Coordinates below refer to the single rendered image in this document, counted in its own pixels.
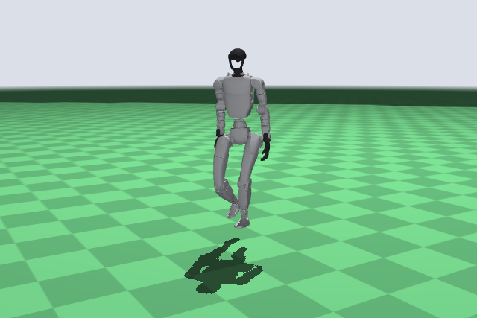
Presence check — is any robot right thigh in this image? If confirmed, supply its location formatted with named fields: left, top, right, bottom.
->
left=213, top=133, right=233, bottom=192

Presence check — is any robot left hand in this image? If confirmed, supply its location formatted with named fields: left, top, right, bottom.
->
left=261, top=133, right=271, bottom=161

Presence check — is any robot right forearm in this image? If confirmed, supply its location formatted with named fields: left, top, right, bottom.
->
left=216, top=104, right=225, bottom=135

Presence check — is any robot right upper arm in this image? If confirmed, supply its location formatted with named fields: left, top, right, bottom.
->
left=213, top=77, right=226, bottom=111

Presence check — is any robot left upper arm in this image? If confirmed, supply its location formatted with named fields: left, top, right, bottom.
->
left=250, top=77, right=267, bottom=115

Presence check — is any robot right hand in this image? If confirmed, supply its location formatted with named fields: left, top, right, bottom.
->
left=214, top=129, right=222, bottom=148

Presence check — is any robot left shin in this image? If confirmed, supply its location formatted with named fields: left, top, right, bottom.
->
left=238, top=178, right=252, bottom=220

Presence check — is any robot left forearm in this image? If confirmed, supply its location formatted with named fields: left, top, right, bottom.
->
left=260, top=105, right=271, bottom=139

